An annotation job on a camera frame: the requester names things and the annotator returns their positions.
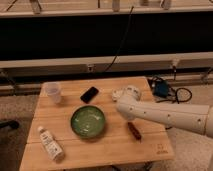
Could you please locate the blue power adapter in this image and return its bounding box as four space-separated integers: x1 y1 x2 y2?
153 82 169 98

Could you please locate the black hanging cable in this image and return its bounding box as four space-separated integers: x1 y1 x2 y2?
104 5 135 73

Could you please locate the white plastic bottle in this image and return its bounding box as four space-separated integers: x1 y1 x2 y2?
38 126 64 163

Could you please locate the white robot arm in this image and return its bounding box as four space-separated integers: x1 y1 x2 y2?
112 85 213 138

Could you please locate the black floor cable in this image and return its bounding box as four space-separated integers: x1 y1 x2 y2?
164 87 193 105

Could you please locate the green ceramic bowl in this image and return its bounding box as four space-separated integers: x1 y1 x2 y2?
70 105 106 139

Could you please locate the clear plastic cup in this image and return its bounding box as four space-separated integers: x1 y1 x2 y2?
44 82 62 104

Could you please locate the black smartphone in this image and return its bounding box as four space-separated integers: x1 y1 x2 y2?
80 87 99 103

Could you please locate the red chili pepper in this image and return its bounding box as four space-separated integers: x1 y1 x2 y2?
127 122 142 141

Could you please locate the black chair base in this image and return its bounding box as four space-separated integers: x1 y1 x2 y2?
0 120 19 129

